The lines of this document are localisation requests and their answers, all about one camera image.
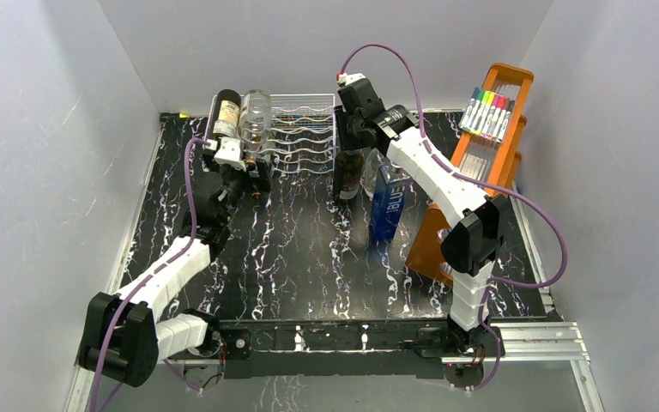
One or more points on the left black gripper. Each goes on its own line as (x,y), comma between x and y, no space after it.
(262,182)

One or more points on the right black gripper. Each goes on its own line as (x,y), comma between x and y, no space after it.
(345,142)

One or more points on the brown rack bottle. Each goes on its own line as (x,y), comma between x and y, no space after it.
(347,173)

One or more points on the clear round glass bottle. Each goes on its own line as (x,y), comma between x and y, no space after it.
(255,121)

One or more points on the blue square glass bottle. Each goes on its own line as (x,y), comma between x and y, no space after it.
(388,200)

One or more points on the dark wine bottle gold cap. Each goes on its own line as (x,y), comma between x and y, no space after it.
(225,114)

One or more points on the clear ribbed glass bottle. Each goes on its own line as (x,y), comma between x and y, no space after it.
(374,160)

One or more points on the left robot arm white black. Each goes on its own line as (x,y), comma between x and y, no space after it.
(123,338)

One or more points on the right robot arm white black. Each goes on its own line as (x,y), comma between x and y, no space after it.
(477,221)

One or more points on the orange wooden rack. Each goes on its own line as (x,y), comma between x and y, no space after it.
(494,162)

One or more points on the pack of coloured markers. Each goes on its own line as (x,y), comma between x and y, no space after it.
(488,115)

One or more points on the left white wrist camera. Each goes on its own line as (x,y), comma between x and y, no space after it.
(227,151)

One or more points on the white wire wine rack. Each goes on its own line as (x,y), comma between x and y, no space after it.
(302,135)

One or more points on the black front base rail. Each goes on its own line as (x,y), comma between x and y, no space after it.
(429,348)

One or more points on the aluminium frame rail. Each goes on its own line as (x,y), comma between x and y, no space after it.
(539,341)

